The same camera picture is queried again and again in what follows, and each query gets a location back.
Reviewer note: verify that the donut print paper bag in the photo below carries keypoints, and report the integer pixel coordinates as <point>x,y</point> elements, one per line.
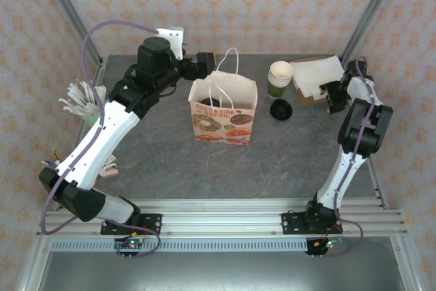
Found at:
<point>221,127</point>

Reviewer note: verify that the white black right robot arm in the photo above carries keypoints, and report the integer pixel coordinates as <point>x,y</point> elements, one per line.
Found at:
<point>347,171</point>

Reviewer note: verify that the stack of black cup lids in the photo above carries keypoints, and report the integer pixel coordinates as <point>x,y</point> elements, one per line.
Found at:
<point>281,109</point>

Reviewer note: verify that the yellow pencil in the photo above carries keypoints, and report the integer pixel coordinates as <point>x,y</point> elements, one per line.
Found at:
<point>56,154</point>

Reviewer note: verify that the stack of green paper cups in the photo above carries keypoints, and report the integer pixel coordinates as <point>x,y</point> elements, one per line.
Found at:
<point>281,73</point>

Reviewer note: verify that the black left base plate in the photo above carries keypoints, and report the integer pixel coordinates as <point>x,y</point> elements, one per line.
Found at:
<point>155,219</point>

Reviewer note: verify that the grey metal panel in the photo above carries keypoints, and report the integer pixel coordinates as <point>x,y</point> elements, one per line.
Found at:
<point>221,274</point>

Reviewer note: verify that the dark blue pencil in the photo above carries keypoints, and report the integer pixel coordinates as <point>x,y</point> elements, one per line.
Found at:
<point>49,163</point>

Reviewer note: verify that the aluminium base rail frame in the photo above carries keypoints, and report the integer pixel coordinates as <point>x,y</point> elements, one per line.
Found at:
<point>221,219</point>

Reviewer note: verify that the wide paper wrapped straw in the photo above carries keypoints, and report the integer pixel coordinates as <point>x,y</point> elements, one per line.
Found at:
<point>101,95</point>

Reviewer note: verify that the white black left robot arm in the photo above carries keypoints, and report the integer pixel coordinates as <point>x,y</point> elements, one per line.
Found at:
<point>102,141</point>

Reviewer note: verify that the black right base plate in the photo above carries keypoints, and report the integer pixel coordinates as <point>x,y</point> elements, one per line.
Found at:
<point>287,224</point>

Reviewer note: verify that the aluminium table side rail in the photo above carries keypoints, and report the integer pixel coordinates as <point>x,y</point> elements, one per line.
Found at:
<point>379,185</point>

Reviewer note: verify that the small pink white object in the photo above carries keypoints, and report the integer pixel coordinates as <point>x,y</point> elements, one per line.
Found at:
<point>110,171</point>

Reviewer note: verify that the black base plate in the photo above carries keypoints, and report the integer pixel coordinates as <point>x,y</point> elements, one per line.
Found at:
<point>155,219</point>
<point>287,224</point>

